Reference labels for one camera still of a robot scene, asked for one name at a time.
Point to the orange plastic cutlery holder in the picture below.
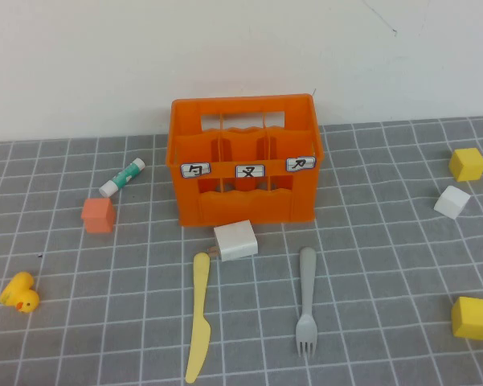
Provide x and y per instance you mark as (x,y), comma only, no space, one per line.
(241,209)

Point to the white paper label spoon character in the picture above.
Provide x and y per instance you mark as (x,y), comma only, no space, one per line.
(195,170)

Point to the white cube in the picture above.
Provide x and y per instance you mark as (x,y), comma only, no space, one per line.
(450,203)

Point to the white power adapter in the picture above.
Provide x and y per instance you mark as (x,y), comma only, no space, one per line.
(237,241)

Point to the grey checked tablecloth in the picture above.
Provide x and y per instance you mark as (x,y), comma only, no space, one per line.
(385,261)

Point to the grey plastic fork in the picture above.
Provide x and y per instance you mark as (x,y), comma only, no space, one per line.
(307,281)

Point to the salmon orange block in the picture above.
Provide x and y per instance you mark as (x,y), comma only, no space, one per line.
(98,217)

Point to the white paper label knife character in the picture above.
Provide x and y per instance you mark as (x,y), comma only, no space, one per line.
(301,163)

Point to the white paper label fork character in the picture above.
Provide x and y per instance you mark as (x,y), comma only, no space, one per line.
(249,171)

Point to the white green glue stick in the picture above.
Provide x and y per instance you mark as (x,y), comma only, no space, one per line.
(122,177)

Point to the yellow rubber duck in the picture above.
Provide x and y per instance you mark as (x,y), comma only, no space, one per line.
(20,293)

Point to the yellow cube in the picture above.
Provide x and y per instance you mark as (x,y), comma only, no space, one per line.
(472,319)
(468,165)

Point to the yellow plastic knife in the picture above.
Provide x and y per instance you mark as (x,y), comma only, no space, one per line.
(201,289)

